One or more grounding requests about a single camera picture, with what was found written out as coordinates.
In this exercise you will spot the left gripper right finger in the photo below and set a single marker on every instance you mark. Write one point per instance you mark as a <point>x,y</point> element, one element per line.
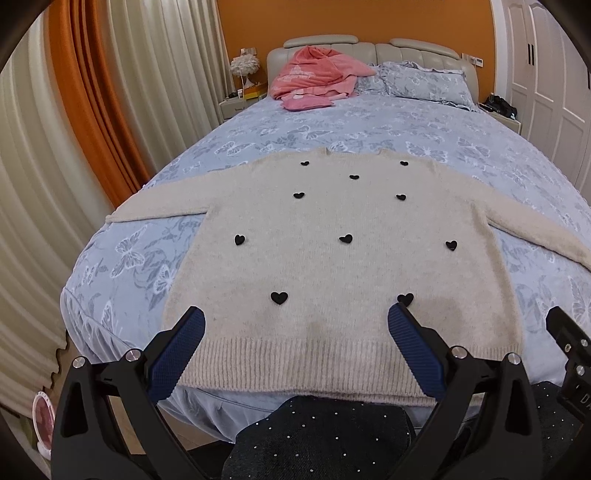
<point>485,423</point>

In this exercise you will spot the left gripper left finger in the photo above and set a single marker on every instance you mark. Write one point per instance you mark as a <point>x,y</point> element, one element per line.
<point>107,423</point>

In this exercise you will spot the beige sweater with black hearts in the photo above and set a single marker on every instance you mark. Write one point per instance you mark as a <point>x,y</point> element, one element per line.
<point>300,255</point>

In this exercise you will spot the pink clothes pile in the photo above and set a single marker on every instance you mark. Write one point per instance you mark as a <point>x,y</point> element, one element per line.
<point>316,77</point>

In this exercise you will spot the pink white round fan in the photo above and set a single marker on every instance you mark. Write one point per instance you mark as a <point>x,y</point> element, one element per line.
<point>43,418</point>

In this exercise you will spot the blue butterfly bedspread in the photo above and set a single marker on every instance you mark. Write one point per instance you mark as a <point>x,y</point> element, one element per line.
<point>114,298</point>

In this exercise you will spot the dark sparkly trousers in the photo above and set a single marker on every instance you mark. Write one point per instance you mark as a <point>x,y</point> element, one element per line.
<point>321,438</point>

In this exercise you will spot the white right nightstand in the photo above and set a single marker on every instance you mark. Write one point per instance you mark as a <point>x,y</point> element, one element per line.
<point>510,123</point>

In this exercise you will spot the white nightstand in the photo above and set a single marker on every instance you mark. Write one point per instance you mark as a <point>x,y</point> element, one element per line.
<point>233,106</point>
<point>510,123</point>

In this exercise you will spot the black item on nightstand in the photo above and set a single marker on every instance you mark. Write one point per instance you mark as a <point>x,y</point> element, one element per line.
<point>497,104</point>

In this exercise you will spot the white wardrobe doors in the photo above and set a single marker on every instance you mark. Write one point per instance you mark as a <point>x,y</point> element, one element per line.
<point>549,84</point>

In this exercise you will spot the orange curtain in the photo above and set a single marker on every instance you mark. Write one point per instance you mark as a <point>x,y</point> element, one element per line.
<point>89,97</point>

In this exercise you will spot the blue floral pillow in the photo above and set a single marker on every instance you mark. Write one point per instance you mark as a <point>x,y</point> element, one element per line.
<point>411,81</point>

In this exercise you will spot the white left nightstand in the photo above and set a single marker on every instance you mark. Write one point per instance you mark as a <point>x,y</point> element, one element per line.
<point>233,106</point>

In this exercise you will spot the cream pleated curtain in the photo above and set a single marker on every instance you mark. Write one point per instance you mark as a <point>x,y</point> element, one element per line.
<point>170,68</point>

